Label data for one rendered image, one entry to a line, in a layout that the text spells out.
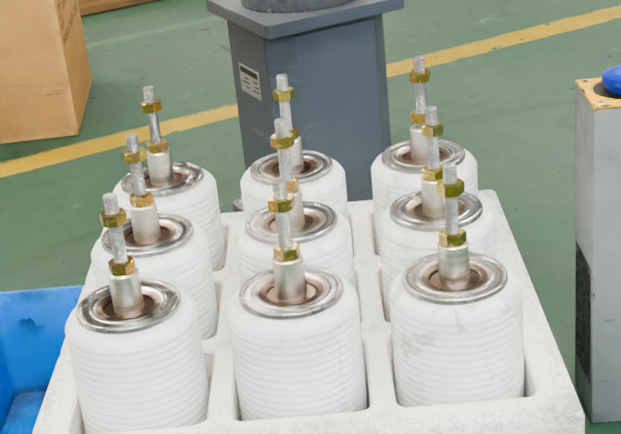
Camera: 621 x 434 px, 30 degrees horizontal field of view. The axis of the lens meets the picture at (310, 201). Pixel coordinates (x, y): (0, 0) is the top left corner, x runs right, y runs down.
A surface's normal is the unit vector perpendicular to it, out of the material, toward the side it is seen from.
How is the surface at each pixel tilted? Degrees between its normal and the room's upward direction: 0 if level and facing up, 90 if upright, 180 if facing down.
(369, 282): 0
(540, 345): 0
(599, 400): 90
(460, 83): 0
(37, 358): 88
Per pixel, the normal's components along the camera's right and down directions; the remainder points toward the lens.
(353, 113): 0.46, 0.33
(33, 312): 0.01, 0.37
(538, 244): -0.09, -0.91
